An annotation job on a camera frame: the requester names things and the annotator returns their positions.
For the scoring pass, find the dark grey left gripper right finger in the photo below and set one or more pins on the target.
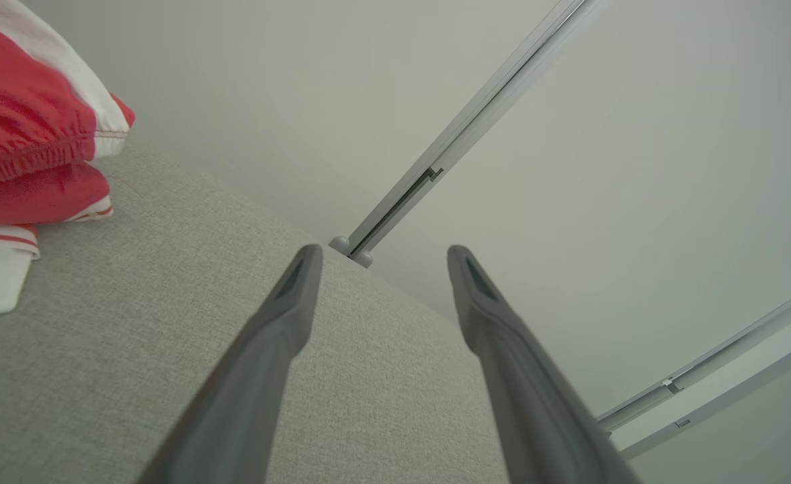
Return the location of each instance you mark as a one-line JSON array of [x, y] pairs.
[[529, 403]]

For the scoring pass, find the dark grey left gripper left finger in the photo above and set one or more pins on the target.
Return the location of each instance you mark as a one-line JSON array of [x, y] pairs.
[[261, 376]]

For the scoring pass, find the red jersey with white trim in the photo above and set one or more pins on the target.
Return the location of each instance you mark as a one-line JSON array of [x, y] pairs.
[[5, 202]]

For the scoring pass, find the red shorts with white stripe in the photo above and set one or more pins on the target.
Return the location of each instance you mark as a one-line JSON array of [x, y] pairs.
[[19, 101]]

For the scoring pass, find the grey aluminium partition rail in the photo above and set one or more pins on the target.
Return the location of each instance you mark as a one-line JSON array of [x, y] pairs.
[[644, 405]]

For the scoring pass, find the grey aluminium partition post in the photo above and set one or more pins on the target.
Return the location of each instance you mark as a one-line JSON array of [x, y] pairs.
[[476, 117]]

